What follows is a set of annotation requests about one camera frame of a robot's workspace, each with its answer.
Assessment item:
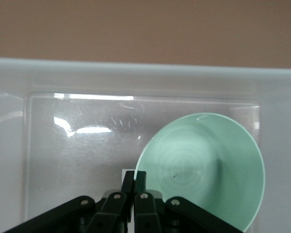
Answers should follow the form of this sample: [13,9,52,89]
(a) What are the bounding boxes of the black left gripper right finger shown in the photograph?
[134,171,245,233]

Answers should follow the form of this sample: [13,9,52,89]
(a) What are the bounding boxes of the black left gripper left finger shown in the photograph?
[2,170,136,233]

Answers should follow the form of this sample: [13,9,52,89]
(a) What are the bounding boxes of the mint green bowl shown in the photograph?
[135,112,266,233]

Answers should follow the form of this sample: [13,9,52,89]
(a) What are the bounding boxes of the translucent white plastic box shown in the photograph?
[0,56,291,233]

